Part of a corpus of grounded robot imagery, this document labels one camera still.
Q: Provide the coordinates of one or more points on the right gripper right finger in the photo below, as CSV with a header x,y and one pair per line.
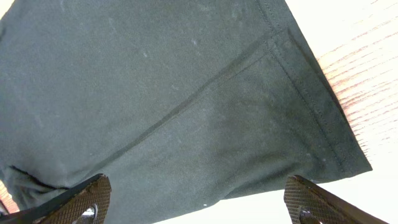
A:
x,y
307,203

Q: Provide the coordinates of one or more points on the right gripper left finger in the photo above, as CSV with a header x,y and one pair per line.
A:
x,y
87,202

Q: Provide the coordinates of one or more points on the black t-shirt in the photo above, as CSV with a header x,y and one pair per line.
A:
x,y
180,103

